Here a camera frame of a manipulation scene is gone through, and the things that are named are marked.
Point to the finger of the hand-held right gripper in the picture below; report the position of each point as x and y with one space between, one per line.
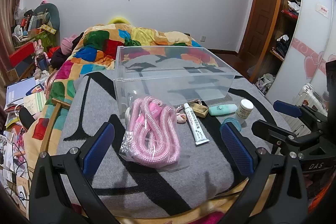
286 108
273 132

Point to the clear plastic storage box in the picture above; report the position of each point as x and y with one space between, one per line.
170 77

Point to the white heart print wardrobe door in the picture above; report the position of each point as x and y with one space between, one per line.
312 37

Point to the brown curtain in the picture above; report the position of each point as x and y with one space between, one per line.
10 16

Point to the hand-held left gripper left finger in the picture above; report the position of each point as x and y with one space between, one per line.
98 151

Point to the red box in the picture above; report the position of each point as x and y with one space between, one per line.
22 54

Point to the wooden stick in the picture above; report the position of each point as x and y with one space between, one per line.
51 123

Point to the grey bag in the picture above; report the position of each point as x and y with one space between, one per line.
265 82

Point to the yellow pillow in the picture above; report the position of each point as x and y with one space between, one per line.
119 21

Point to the small pink cat charm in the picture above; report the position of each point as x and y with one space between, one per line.
181 118

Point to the pink bunny toy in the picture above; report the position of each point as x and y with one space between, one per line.
41 54

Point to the grey green cushion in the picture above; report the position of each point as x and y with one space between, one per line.
50 12

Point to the colourful patchwork blanket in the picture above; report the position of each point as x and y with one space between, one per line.
92 45

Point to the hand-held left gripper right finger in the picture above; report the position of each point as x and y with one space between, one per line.
236 148

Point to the wooden wardrobe shelves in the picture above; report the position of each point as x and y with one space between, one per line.
290 29

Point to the dark cloth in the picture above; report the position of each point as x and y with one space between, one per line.
59 58

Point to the brown wooden door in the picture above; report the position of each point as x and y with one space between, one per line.
262 14

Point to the blue round lid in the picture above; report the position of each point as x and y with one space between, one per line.
232 123

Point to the white ointment tube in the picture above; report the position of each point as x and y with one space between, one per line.
195 127

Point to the pink knitted hat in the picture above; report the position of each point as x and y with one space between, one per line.
67 44

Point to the pile of papers and books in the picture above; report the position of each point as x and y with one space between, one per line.
18 98

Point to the grey black patterned blanket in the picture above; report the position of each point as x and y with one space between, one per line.
204 161

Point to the mint green bottle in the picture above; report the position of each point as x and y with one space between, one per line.
223 109

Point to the white round jar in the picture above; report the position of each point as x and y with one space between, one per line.
243 111

